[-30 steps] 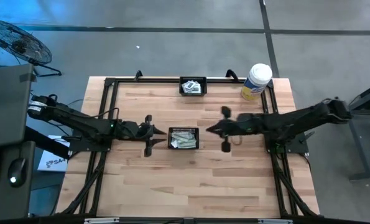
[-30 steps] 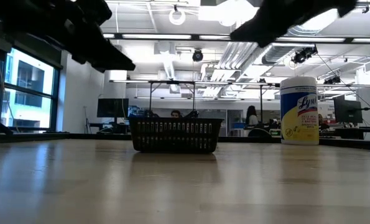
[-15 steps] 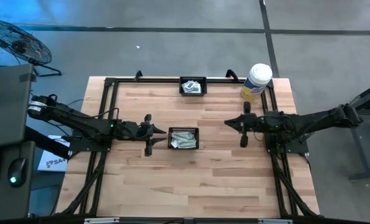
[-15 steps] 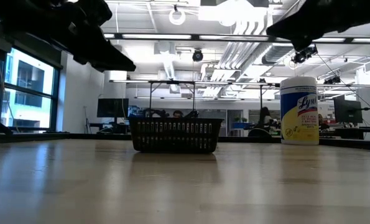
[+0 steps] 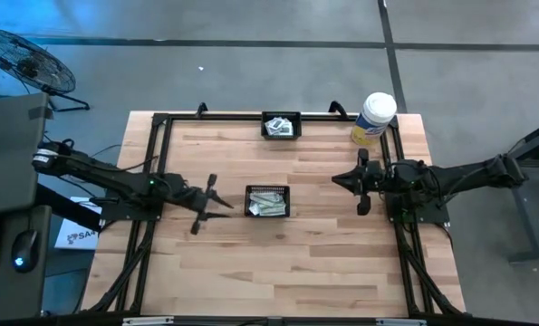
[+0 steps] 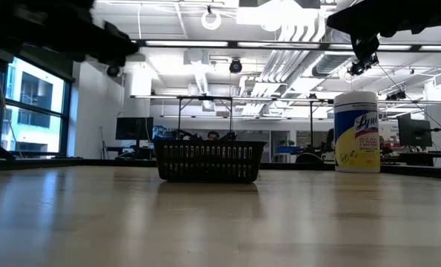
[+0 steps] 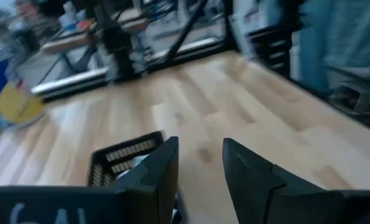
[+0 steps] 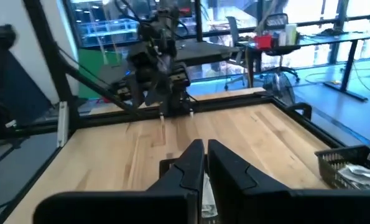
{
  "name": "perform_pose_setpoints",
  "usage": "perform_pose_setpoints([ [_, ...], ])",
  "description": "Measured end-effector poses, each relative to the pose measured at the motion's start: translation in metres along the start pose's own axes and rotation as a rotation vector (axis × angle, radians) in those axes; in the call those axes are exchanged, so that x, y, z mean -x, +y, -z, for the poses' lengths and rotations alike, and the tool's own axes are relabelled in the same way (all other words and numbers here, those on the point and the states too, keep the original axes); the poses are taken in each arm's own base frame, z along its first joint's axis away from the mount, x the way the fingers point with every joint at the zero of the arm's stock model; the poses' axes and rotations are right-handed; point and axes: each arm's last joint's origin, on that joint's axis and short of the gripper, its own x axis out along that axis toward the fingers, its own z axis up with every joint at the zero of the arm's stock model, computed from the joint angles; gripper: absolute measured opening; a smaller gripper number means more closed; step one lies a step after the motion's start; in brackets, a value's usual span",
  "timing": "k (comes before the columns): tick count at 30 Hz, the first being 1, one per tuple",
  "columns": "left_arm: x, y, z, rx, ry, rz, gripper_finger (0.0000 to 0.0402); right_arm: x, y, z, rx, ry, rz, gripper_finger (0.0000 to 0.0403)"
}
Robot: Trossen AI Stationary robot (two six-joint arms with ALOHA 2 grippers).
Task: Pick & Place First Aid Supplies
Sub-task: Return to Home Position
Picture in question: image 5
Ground black plastic basket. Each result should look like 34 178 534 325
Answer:
260 110 303 141
244 184 292 219

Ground Lysol wipes canister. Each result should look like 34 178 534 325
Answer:
350 91 399 149

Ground black computer mouse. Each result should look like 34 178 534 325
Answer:
10 229 40 274

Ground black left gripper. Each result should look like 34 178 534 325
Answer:
178 174 235 235

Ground white paper sheet with logo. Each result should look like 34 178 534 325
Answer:
53 195 105 252

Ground grey flat panel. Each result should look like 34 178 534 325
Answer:
0 92 51 217

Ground black floor fan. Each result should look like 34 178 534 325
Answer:
0 29 91 113

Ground dark grey desk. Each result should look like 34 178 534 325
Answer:
0 206 53 323

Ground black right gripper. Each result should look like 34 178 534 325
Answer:
331 149 388 217

